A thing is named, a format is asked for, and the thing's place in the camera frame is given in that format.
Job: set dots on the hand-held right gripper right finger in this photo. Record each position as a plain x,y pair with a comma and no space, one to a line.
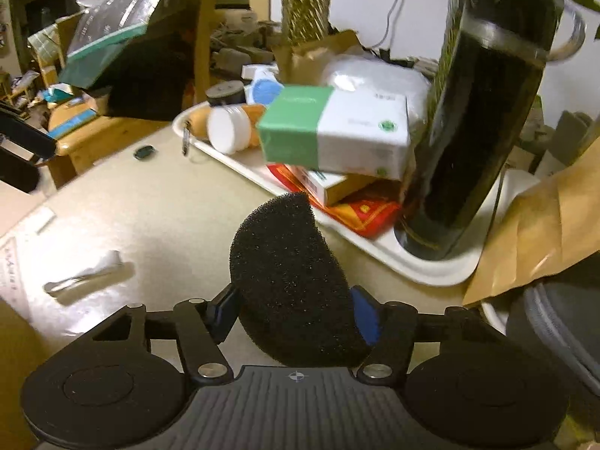
365,318

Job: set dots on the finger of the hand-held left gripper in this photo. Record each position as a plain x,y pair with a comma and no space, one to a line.
28,136
18,173

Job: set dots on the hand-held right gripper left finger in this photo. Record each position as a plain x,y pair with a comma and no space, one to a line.
227,309

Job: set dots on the black sponge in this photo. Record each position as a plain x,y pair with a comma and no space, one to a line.
290,281

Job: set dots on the brown cardboard box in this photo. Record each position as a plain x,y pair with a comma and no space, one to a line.
18,337

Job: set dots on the white soft plastic pack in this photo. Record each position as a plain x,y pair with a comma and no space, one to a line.
375,79

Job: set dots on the blue flat packet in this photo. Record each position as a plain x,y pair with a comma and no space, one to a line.
70,119

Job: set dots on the small white paper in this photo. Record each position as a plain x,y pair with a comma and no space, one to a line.
44,220

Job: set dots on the wooden side table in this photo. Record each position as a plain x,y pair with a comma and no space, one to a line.
93,138

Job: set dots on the red white packet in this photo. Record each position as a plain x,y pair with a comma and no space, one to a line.
365,213

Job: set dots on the small dark oval lid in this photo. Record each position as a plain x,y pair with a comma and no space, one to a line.
144,152

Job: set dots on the black cloth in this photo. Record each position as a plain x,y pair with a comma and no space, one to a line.
145,84

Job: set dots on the orange white box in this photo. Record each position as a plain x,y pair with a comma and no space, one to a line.
328,186

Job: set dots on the silver foil bag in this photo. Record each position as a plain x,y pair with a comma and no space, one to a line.
117,9

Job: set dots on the metal clip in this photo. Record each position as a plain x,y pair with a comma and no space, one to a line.
186,140

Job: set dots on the small orange bottle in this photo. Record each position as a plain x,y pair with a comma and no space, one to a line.
200,121

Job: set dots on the orange bottle white cap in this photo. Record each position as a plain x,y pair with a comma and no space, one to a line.
229,129

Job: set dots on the green white tissue box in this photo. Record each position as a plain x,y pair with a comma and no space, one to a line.
356,136

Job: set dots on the grey zip case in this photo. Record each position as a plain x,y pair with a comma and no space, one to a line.
562,328

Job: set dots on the black thermos bottle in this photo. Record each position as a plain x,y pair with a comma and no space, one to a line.
468,150

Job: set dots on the dark round jar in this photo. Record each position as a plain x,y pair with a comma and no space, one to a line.
227,91

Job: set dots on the wooden shelf rack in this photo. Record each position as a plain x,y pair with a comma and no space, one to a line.
206,33

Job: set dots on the white bottle blue label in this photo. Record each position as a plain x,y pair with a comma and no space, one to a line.
265,89

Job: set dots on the pile of grey stones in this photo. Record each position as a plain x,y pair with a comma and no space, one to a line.
239,42

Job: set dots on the small brown paper bag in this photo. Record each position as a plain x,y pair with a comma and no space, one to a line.
314,54

